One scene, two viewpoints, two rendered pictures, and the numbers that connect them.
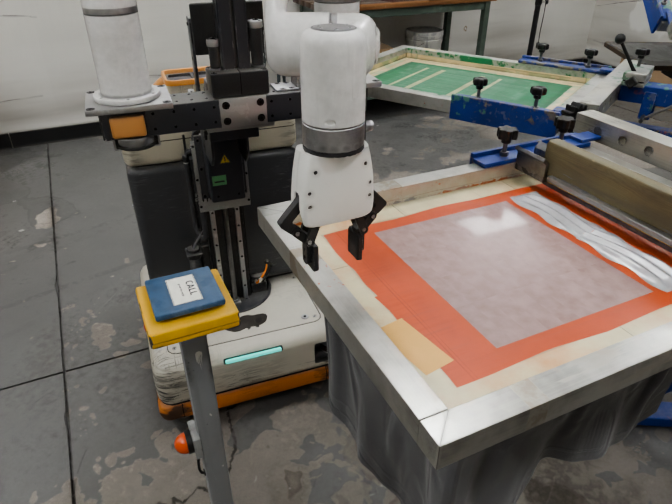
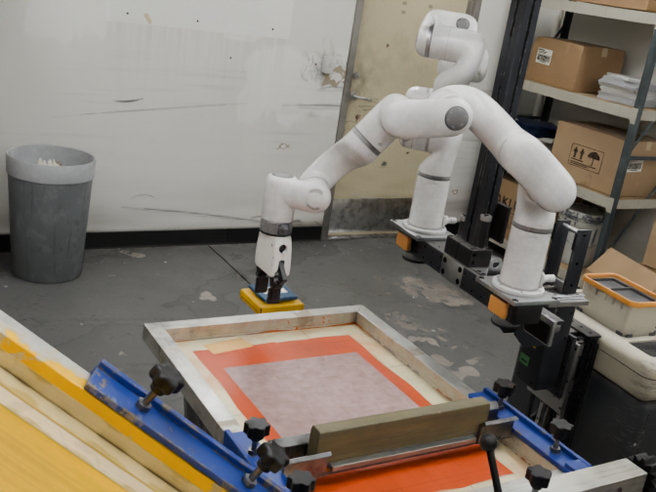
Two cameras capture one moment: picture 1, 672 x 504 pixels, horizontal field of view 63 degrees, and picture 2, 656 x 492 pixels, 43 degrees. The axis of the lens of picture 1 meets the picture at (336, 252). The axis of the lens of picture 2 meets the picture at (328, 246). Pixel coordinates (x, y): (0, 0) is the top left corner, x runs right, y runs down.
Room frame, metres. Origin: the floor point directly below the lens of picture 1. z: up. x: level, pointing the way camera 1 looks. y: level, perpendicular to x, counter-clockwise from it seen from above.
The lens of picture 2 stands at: (0.53, -1.82, 1.79)
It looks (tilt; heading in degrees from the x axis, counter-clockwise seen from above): 18 degrees down; 83
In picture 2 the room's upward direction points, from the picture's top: 9 degrees clockwise
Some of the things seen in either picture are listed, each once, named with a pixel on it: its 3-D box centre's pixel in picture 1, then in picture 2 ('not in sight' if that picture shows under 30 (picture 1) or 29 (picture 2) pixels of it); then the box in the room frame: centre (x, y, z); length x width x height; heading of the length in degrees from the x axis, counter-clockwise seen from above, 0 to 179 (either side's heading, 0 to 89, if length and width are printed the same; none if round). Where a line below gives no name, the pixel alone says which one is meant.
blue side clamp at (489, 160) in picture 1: (530, 160); (522, 440); (1.15, -0.43, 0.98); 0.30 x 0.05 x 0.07; 115
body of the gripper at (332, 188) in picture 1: (333, 177); (272, 248); (0.64, 0.00, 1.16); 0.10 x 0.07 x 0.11; 115
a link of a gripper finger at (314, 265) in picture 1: (303, 247); (260, 277); (0.62, 0.04, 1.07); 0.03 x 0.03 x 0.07; 25
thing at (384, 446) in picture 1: (377, 397); not in sight; (0.67, -0.07, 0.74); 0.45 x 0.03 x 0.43; 25
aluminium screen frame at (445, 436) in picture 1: (534, 243); (342, 400); (0.80, -0.34, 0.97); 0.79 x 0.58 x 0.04; 115
